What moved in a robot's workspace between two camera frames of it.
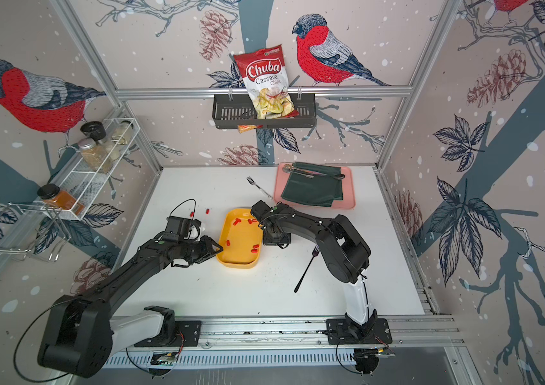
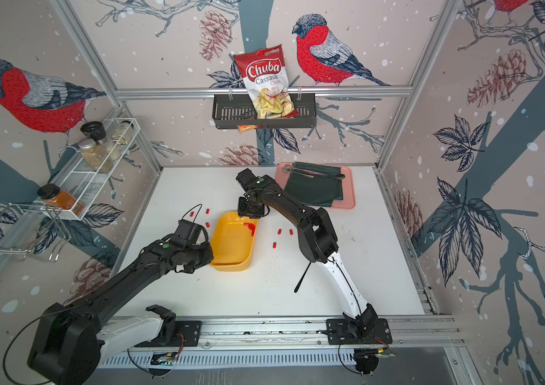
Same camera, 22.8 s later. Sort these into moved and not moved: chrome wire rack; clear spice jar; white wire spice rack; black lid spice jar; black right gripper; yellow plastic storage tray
Moved: black right gripper; yellow plastic storage tray
Not moved: black lid spice jar; chrome wire rack; white wire spice rack; clear spice jar
